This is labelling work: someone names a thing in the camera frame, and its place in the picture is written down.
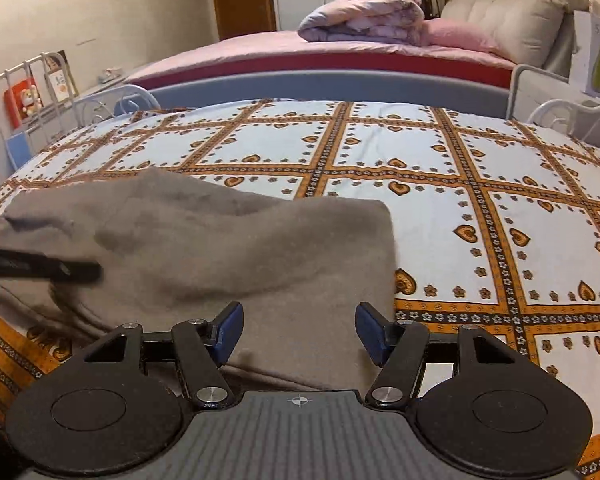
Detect light blue board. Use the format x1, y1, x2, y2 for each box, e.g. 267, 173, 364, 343
6, 132, 36, 168

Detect white dresser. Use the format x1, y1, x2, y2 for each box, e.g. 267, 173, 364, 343
72, 67, 131, 106

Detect white metal bed frame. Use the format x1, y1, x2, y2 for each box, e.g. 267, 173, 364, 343
0, 51, 600, 191

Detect folded pink floral quilt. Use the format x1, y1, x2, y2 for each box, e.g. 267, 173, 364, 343
297, 0, 431, 46

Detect white box with pear print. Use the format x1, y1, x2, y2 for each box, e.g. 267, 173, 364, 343
570, 10, 600, 98

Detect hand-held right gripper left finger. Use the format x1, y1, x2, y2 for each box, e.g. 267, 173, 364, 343
82, 301, 245, 411

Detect brown wooden door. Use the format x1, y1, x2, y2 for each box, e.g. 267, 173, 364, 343
209, 0, 278, 41

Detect orange heart patterned bed sheet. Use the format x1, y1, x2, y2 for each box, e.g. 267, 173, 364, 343
0, 99, 600, 478

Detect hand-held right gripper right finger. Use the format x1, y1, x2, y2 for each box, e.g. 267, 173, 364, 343
355, 302, 518, 411

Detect white picture card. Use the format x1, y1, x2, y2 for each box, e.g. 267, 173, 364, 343
44, 50, 78, 101

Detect bed with pink sheet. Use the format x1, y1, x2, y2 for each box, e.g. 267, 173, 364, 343
122, 27, 518, 120

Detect pink pillow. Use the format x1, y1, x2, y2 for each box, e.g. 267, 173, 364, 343
422, 17, 503, 56

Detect grey pants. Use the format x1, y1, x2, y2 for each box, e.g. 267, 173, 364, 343
0, 167, 398, 393

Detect red box with teddy bear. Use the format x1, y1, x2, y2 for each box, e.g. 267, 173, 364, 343
4, 76, 45, 128

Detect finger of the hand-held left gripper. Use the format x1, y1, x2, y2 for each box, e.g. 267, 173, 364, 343
0, 246, 102, 283

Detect beige padded headboard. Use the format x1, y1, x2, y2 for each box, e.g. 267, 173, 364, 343
440, 0, 593, 78

